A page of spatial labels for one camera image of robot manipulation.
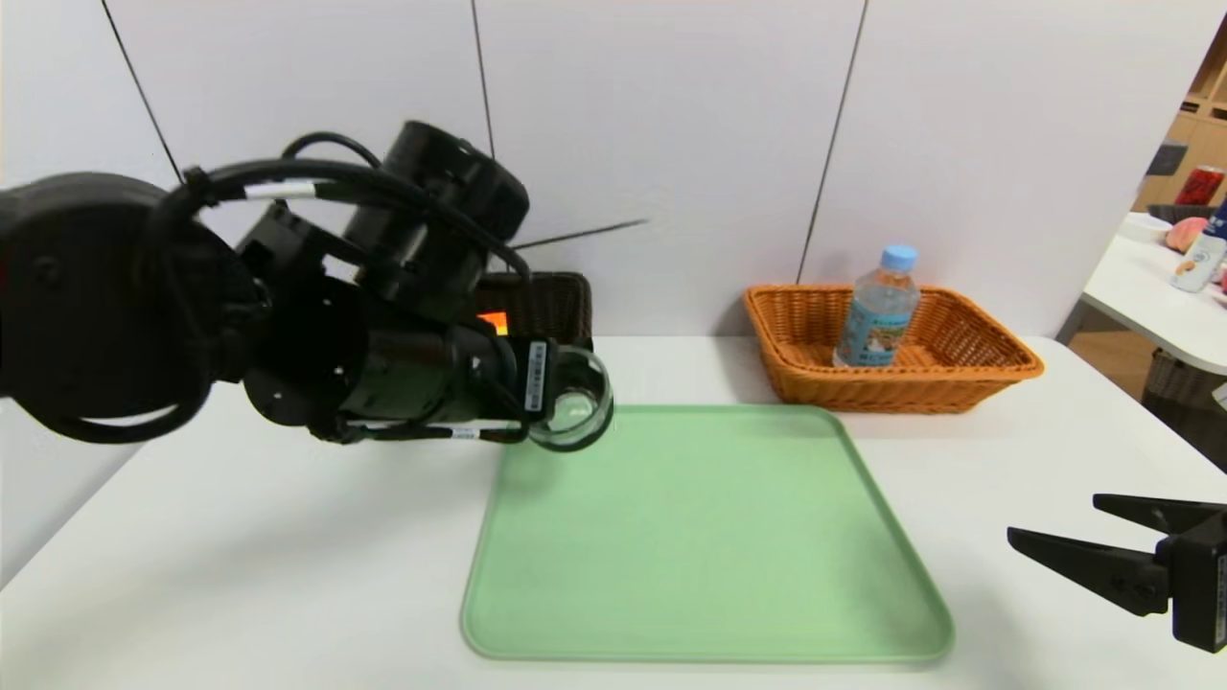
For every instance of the red drink can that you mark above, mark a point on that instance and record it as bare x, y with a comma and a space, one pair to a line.
1198, 187

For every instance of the glass cup with black holder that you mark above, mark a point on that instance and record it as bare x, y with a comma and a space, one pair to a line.
580, 407

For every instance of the grey woven bin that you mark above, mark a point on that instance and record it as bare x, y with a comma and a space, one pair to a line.
1171, 379

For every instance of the dark grey box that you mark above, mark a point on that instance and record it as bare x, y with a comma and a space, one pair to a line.
1168, 159

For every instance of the wooden shelf unit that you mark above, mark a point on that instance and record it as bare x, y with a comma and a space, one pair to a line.
1210, 134

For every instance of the light green plastic tray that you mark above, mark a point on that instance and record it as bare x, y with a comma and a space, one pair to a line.
709, 546

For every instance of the orange wicker basket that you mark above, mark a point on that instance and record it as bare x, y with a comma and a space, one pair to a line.
959, 379

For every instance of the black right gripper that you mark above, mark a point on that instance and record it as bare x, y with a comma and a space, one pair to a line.
1204, 592

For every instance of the colourful puzzle cube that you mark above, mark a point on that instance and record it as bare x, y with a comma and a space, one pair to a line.
494, 322

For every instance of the small dark background basket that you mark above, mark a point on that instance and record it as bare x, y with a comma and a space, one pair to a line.
1174, 213

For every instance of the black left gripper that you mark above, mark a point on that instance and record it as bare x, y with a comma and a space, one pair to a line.
535, 378

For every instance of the dark brown wicker basket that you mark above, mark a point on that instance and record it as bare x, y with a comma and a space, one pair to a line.
556, 307

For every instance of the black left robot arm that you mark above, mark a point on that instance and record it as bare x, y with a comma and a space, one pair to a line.
86, 287

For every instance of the white bottle with orange print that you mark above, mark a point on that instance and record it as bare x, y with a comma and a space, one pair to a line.
1198, 264

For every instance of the pink peach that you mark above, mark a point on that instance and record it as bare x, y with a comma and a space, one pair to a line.
1187, 236

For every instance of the white background table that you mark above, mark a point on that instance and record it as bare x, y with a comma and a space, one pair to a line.
1150, 307

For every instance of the clear water bottle blue cap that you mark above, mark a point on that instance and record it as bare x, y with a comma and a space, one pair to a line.
874, 321

